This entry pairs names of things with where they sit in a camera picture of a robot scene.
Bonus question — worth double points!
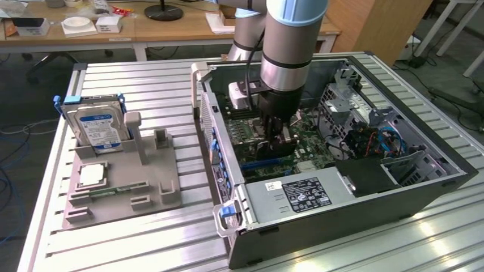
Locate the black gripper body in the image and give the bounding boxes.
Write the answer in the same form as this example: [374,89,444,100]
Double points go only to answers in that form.
[259,87,303,123]

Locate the green motherboard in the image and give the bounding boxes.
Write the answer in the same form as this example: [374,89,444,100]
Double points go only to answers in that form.
[223,95,338,184]

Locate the blue expansion slot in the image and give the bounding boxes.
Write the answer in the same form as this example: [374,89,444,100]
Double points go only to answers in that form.
[240,160,291,172]

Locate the metal disk bay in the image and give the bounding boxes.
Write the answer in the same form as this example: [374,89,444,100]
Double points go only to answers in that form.
[380,150,460,188]
[319,63,395,137]

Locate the grey power supply unit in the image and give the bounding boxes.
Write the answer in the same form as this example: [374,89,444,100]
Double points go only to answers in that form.
[242,166,359,224]

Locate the black plastic shroud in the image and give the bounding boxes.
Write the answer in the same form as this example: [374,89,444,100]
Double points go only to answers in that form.
[335,157,402,198]

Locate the open black PC case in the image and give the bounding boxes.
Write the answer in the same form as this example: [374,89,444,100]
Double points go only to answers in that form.
[190,54,480,270]

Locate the white papers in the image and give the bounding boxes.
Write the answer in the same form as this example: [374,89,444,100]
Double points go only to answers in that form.
[206,11,238,35]

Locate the open cardboard box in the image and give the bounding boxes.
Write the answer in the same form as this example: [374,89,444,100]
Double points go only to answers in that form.
[219,4,239,26]

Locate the wooden desk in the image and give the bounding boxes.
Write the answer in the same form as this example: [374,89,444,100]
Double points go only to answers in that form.
[134,0,342,62]
[0,0,138,62]

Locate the wooden cabinet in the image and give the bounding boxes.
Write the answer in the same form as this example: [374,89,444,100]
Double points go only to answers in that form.
[320,0,435,62]

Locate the hard disk in blue carrier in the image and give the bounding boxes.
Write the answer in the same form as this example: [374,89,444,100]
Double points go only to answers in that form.
[55,92,128,155]

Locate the black round lamp base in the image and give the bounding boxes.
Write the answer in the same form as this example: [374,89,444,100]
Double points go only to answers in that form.
[144,0,184,21]

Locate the green RAM stick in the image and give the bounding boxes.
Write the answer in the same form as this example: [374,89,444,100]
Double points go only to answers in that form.
[88,185,148,197]

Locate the grey parts rack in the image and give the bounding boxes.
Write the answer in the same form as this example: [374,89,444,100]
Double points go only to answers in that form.
[62,110,184,230]

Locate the silver CPU chip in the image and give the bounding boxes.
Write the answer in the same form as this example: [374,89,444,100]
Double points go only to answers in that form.
[80,164,107,184]

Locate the white labelled box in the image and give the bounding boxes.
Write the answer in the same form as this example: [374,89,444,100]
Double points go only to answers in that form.
[94,15,124,33]

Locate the white round holder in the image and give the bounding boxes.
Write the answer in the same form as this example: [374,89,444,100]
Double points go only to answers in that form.
[62,16,99,37]

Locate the black and white box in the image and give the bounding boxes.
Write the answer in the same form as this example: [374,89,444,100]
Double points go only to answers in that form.
[11,17,51,37]

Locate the brown cardboard piece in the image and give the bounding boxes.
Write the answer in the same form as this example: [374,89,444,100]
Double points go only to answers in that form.
[0,20,19,41]

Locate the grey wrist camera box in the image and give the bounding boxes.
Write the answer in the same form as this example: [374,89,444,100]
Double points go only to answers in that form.
[228,81,262,111]

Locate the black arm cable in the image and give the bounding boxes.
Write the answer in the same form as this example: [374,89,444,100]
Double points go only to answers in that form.
[243,31,267,109]

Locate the red wire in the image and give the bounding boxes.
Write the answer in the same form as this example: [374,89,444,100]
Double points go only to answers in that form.
[368,131,384,156]

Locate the blue wire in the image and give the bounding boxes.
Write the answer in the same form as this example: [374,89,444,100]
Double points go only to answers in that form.
[376,125,408,158]

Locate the white table frame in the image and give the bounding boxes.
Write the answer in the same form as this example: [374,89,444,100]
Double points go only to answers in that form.
[414,0,484,78]

